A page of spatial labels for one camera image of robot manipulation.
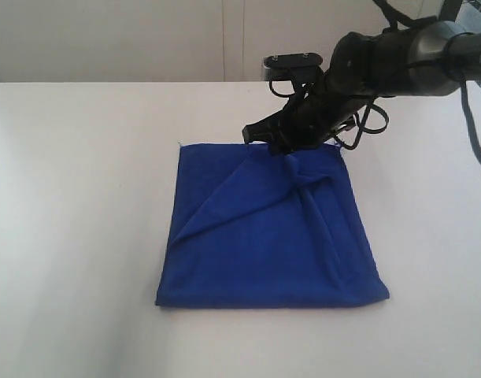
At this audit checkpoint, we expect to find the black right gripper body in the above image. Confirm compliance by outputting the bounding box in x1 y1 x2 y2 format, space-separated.
278 76 372 152

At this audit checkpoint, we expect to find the blue towel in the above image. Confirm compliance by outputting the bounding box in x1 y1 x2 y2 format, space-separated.
155 143 390 309

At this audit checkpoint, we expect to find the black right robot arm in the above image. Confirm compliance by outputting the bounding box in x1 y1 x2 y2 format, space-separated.
242 21 481 154

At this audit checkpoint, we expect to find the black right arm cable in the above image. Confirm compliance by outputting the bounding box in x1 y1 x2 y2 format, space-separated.
268 0 481 178

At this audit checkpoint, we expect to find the black window frame post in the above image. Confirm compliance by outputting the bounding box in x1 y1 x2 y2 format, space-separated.
438 0 463 21

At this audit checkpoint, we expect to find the beige wall panel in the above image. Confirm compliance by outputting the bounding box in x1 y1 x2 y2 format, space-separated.
0 0 446 83

